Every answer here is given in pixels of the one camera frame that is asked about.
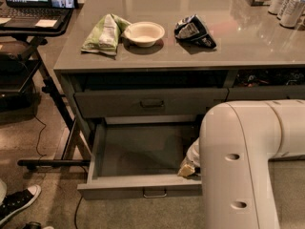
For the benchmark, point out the black blue chip bag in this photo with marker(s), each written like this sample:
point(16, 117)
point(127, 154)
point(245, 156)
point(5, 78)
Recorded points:
point(193, 31)

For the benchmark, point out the grey drawer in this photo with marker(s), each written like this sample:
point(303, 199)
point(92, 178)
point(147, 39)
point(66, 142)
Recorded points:
point(115, 103)
point(140, 161)
point(267, 92)

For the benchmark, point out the yellow sticky note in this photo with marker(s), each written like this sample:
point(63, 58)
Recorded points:
point(45, 23)

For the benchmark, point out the open black laptop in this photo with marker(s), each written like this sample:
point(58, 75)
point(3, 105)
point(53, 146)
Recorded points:
point(22, 15)

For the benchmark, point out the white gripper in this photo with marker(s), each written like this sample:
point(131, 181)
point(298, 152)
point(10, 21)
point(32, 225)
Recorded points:
point(193, 156)

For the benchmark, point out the green chip bag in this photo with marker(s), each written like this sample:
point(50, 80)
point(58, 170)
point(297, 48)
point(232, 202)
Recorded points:
point(105, 35)

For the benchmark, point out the white paper bowl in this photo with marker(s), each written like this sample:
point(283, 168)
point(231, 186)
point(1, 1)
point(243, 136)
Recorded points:
point(144, 34)

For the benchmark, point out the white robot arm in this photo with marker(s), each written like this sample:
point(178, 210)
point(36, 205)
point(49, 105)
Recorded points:
point(237, 139)

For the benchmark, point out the black laptop stand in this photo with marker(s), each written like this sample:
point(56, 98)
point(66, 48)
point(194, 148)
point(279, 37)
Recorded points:
point(24, 52)

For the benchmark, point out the grey drawer cabinet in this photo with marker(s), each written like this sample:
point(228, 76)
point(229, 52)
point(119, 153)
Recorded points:
point(252, 49)

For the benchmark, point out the black white sneaker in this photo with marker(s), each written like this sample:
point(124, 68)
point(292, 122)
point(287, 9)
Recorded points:
point(13, 204)

